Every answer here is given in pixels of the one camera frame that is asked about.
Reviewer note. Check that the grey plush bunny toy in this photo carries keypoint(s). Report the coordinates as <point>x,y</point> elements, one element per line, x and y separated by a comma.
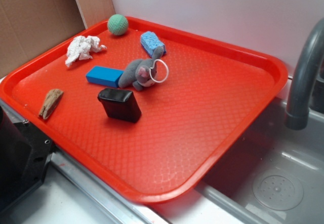
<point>142,73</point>

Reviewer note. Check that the blue rectangular block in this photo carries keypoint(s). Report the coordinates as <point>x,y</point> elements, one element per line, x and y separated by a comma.
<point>104,76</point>

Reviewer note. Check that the grey toy sink basin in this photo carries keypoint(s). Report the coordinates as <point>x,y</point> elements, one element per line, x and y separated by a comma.
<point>270,175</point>

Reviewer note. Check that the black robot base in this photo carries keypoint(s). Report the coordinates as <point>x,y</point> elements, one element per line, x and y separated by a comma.
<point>25,154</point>

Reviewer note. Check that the green textured ball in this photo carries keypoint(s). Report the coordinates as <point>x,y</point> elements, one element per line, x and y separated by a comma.
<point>117,24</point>

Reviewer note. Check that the red plastic tray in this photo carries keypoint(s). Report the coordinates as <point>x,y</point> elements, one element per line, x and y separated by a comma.
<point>213,93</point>

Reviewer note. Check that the brown wood piece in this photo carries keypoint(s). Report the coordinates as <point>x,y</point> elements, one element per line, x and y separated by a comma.
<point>51,101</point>

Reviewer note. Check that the grey plastic faucet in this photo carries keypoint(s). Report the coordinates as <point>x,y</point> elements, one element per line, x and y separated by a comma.
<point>306,91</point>

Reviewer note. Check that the black leather pouch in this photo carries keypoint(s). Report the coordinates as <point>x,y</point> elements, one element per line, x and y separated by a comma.
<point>120,104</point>

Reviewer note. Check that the brown cardboard panel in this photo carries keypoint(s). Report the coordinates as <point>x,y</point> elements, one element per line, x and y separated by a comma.
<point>31,27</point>

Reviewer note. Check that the crumpled white paper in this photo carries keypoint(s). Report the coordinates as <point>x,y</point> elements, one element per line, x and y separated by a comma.
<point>81,47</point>

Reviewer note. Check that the blue sponge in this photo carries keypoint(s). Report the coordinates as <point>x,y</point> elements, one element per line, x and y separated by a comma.
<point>149,41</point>

